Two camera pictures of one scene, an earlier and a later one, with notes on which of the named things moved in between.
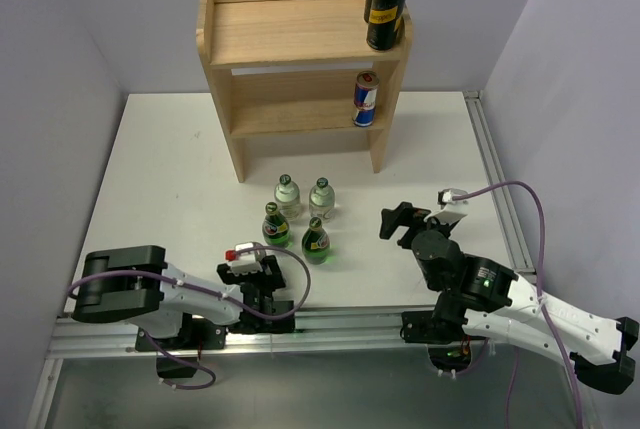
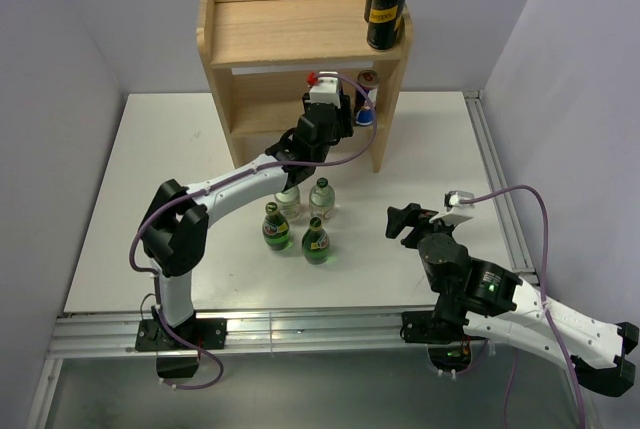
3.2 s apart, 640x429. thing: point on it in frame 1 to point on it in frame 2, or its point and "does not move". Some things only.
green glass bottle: (276, 229) does not move
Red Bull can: (365, 98) does not move
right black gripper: (404, 214) does not move
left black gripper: (277, 278) to (343, 119)
